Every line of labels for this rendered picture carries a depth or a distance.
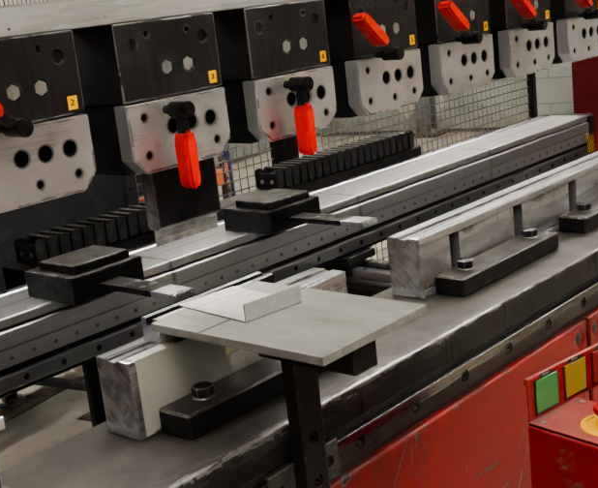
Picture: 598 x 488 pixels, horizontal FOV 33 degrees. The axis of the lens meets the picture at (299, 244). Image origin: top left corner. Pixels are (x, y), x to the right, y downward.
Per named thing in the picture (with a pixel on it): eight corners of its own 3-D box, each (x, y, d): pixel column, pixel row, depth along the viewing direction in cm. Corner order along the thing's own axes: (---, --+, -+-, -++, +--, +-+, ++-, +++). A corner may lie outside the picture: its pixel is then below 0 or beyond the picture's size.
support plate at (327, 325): (323, 367, 101) (322, 357, 101) (151, 331, 119) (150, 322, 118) (427, 313, 114) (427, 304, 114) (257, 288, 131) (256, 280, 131)
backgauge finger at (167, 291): (149, 320, 125) (143, 281, 123) (28, 297, 142) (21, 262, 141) (220, 292, 133) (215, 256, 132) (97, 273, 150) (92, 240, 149)
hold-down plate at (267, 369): (192, 442, 115) (188, 416, 115) (160, 432, 119) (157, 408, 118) (356, 354, 137) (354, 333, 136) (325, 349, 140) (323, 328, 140)
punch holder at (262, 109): (261, 144, 126) (245, 8, 122) (214, 143, 132) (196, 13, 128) (339, 124, 137) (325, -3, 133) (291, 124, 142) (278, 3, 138)
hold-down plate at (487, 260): (464, 297, 156) (463, 279, 155) (434, 293, 159) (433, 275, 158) (559, 248, 177) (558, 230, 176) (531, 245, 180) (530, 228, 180)
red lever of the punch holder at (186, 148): (194, 190, 113) (182, 102, 111) (170, 189, 116) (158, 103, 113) (206, 187, 114) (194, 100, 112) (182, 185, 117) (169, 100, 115)
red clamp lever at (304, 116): (313, 156, 127) (304, 76, 125) (288, 155, 130) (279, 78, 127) (321, 153, 128) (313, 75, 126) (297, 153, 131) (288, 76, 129)
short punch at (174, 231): (162, 247, 120) (150, 167, 118) (151, 246, 121) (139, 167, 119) (223, 227, 127) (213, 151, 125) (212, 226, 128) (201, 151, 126)
